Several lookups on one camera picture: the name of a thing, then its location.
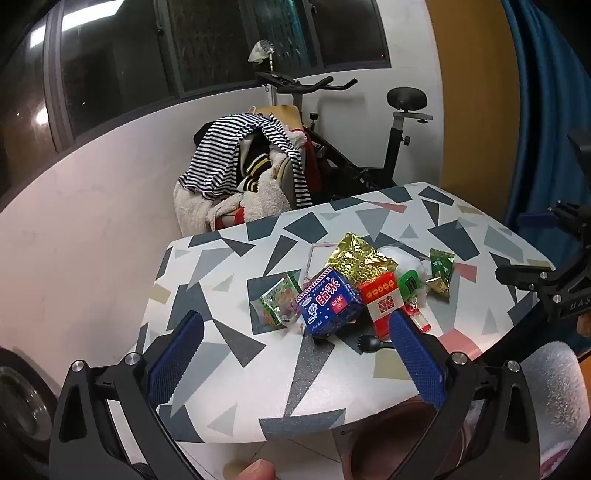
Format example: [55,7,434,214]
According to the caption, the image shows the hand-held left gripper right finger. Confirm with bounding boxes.
[388,311,541,480]

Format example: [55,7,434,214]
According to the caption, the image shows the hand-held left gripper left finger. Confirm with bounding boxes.
[48,310,206,480]

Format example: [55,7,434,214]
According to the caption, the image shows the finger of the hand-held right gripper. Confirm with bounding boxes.
[516,200,584,241]
[495,264,563,297]

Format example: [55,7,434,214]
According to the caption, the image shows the black plastic spork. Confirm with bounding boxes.
[350,333,398,356]

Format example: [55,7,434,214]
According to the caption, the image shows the red paper box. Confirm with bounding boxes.
[358,271,411,340]

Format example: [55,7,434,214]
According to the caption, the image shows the small green gold packet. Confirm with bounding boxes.
[425,248,456,302]

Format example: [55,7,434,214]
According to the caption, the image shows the green plush keychain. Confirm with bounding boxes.
[398,270,433,333]

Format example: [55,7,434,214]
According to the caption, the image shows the blue carton box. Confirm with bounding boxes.
[295,267,363,337]

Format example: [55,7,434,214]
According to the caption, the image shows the green snack packet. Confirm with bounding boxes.
[252,273,303,329]

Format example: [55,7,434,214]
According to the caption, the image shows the gold foil packet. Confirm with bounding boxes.
[323,232,399,287]

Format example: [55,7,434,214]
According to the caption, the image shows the person's right forearm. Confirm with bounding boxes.
[519,340,591,462]

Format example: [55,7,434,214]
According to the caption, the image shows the person's left hand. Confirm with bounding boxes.
[224,458,278,480]

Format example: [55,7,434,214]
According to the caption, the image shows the blue curtain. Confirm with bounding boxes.
[501,0,591,241]

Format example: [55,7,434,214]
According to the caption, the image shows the white cotton bag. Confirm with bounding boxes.
[376,244,435,296]

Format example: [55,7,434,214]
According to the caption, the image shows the clear card holder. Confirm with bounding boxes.
[302,241,345,284]

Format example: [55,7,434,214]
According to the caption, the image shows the white fleece garment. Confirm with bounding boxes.
[173,175,296,236]

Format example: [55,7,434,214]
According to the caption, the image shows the red white patterned cloth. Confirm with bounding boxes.
[212,205,247,229]

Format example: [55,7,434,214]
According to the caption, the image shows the black exercise bike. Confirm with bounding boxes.
[256,71,435,204]

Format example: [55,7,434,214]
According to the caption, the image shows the pink printed pants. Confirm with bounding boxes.
[542,434,585,469]

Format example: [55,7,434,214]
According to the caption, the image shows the black jacket with yellow stripes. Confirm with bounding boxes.
[235,134,278,192]

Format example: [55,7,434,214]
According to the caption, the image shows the striped shirt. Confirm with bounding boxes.
[180,112,315,209]

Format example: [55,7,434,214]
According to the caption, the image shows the red garment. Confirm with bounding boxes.
[288,129,324,195]

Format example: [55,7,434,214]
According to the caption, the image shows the wooden chair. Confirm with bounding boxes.
[194,105,324,227]

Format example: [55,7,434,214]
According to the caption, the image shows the dark window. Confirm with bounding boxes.
[0,0,391,185]

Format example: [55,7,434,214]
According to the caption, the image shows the white plastic bag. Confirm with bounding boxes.
[248,39,276,63]

